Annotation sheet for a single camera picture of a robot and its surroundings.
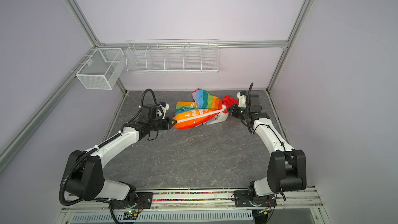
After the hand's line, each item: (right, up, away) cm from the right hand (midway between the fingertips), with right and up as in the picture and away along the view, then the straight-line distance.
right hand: (228, 109), depth 86 cm
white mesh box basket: (-79, +26, +12) cm, 84 cm away
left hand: (-29, -8, -1) cm, 30 cm away
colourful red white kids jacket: (-12, 0, +3) cm, 13 cm away
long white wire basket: (-32, +34, +12) cm, 48 cm away
